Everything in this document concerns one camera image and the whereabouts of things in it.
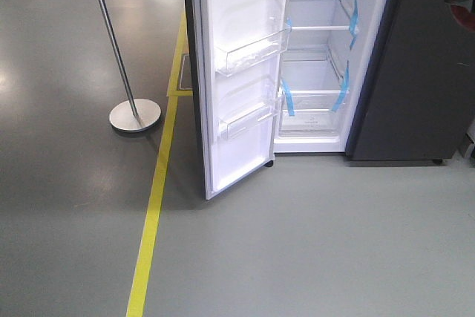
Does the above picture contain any white-lined fridge door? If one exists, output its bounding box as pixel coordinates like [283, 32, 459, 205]
[185, 0, 291, 200]

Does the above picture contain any clear middle door bin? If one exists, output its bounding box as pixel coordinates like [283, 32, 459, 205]
[214, 26, 292, 76]

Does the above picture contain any silver pole floor stand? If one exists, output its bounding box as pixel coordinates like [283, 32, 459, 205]
[87, 0, 163, 133]

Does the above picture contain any red yellow apple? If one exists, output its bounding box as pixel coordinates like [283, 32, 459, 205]
[450, 5, 475, 32]

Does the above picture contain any clear fridge crisper drawer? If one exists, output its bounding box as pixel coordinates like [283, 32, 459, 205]
[279, 90, 344, 137]

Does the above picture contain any dark grey fridge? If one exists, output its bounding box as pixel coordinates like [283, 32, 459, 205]
[274, 0, 474, 162]

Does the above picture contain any clear door bin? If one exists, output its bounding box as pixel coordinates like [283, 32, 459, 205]
[214, 26, 292, 76]
[217, 97, 282, 140]

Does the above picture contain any clear lower door bin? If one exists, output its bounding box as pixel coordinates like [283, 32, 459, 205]
[217, 97, 282, 140]

